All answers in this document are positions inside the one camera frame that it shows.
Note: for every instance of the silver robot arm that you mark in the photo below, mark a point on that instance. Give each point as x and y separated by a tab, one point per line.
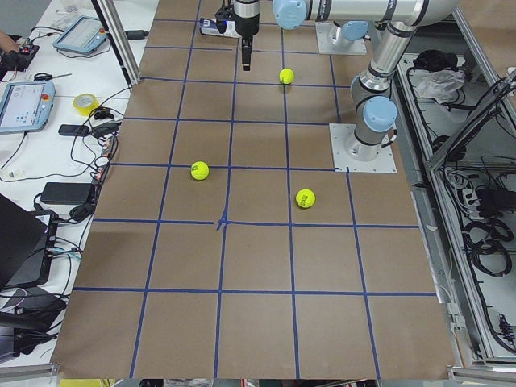
376	113

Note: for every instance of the right yellow tennis ball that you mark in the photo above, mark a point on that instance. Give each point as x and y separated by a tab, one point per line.
305	198

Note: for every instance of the upper teach pendant tablet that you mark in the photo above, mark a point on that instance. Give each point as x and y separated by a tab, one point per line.
84	36

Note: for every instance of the lower teach pendant tablet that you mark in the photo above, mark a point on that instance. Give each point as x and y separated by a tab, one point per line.
26	106

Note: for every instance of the black power adapter brick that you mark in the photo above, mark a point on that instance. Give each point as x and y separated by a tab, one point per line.
65	193

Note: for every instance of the white crumpled cloth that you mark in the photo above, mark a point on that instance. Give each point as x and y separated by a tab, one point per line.
442	86

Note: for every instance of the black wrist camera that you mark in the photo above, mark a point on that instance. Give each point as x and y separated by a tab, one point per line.
222	17

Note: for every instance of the far yellow tennis ball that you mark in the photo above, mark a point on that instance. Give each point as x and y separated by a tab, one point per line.
286	76

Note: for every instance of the yellow tape roll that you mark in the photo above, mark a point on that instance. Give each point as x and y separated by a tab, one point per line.
85	103

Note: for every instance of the left yellow tennis ball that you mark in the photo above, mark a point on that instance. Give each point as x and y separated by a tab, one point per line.
199	170

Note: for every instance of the brown paper table mat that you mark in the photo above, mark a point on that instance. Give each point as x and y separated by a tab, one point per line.
228	277

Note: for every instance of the teach pendant tablet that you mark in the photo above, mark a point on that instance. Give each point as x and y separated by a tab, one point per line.
26	106
84	36

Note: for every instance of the black phone device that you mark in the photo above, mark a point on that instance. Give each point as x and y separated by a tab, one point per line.
73	130

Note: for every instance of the aluminium frame post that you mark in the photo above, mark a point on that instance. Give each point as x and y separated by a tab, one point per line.
110	20

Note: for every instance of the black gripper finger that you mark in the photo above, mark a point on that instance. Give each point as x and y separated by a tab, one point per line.
246	52

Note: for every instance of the blue white tennis ball can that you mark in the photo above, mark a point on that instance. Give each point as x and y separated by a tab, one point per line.
209	27

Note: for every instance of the black laptop computer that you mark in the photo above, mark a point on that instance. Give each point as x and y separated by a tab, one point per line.
27	238

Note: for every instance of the black handled scissors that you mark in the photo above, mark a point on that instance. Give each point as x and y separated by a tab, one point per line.
48	76

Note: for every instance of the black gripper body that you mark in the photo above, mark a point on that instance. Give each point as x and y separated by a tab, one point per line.
246	23

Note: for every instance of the yellow tennis ball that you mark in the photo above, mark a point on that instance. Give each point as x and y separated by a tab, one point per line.
286	76
305	198
199	170

